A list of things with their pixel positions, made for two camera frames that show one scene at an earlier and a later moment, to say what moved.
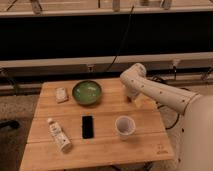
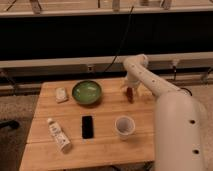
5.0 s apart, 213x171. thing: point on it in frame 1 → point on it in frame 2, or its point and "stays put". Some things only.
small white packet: [61, 94] stays put
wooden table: [93, 122] stays put
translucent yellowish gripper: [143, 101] → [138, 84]
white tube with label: [60, 137] stays put
